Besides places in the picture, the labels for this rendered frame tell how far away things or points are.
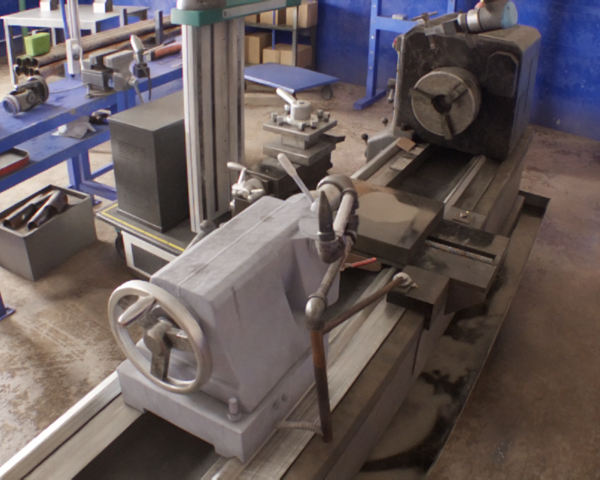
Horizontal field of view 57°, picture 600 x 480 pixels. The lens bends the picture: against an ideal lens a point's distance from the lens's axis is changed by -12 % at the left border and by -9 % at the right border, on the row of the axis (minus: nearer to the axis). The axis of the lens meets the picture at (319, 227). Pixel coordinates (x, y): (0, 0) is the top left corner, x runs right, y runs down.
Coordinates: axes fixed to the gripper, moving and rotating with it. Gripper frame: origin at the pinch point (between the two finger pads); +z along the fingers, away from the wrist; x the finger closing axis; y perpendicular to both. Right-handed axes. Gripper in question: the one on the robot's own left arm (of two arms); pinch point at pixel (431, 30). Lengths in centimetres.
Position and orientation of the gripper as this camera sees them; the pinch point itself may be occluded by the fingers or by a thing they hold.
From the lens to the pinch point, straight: 226.9
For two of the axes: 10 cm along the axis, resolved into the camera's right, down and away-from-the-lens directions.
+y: -2.9, -9.1, -3.1
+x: -6.2, 4.2, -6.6
